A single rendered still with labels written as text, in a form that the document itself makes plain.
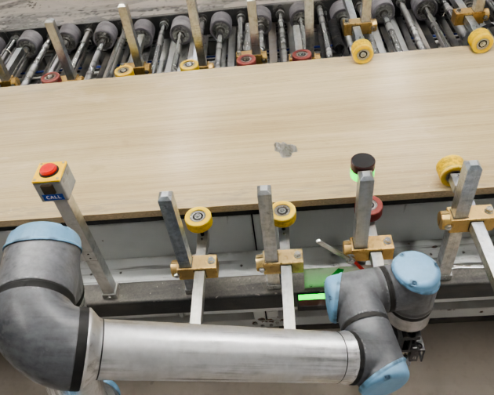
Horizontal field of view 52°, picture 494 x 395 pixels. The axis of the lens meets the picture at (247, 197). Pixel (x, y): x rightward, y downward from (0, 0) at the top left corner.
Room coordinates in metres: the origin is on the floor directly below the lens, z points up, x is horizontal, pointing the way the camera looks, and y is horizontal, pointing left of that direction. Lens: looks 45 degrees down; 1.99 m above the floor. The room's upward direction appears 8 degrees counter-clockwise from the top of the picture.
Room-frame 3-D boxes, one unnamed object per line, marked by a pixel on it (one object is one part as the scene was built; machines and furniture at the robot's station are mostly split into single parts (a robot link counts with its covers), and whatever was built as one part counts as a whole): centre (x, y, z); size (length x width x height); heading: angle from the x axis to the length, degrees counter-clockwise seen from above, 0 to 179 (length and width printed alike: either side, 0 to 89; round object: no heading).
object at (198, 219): (1.03, 0.15, 0.85); 0.08 x 0.08 x 0.11
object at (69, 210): (0.95, 0.46, 0.93); 0.05 x 0.05 x 0.45; 84
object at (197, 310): (0.84, 0.17, 0.80); 0.44 x 0.03 x 0.04; 174
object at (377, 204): (0.98, -0.34, 0.85); 0.08 x 0.08 x 0.11
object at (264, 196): (0.90, -0.04, 0.87); 0.04 x 0.04 x 0.48; 84
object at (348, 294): (0.53, -0.18, 1.14); 0.12 x 0.12 x 0.09; 3
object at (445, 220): (0.84, -0.56, 0.95); 0.14 x 0.06 x 0.05; 84
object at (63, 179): (0.95, 0.46, 1.18); 0.07 x 0.07 x 0.08; 84
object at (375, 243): (0.87, -0.32, 0.85); 0.14 x 0.06 x 0.05; 84
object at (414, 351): (0.54, -0.30, 0.97); 0.09 x 0.08 x 0.12; 174
